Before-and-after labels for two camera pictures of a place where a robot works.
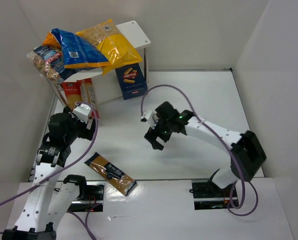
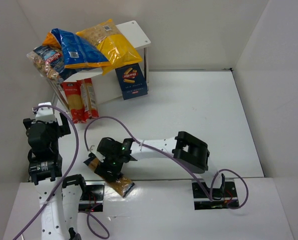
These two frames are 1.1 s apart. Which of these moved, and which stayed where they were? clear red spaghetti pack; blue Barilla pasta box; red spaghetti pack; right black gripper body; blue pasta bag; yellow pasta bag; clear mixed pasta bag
Moved: right black gripper body
Stayed: red spaghetti pack; clear mixed pasta bag; yellow pasta bag; blue Barilla pasta box; clear red spaghetti pack; blue pasta bag
